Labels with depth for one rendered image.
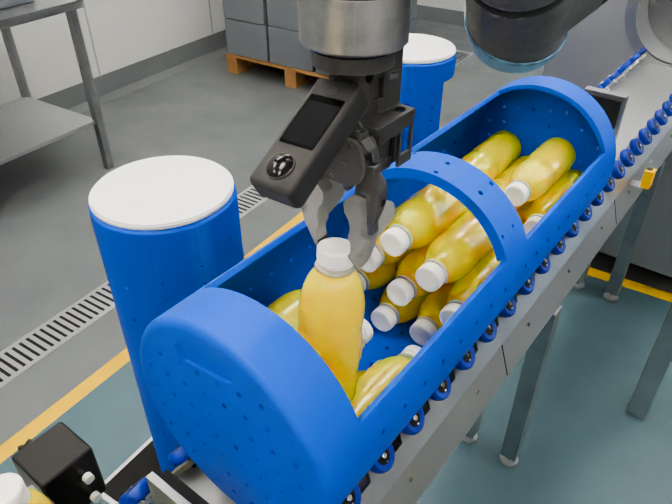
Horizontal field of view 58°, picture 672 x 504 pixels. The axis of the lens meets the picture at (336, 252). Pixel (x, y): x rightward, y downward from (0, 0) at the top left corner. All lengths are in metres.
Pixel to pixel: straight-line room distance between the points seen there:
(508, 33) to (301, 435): 0.39
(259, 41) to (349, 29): 4.22
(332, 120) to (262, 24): 4.14
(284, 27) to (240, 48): 0.47
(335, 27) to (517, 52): 0.17
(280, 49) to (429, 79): 2.74
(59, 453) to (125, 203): 0.53
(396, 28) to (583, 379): 1.99
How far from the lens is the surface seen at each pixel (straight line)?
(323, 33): 0.49
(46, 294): 2.82
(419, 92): 1.94
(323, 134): 0.49
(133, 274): 1.22
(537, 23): 0.54
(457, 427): 1.00
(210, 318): 0.61
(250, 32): 4.73
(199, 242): 1.17
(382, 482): 0.85
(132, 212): 1.19
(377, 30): 0.49
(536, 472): 2.07
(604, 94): 1.66
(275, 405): 0.58
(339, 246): 0.61
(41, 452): 0.86
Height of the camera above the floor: 1.64
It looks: 36 degrees down
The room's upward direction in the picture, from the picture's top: straight up
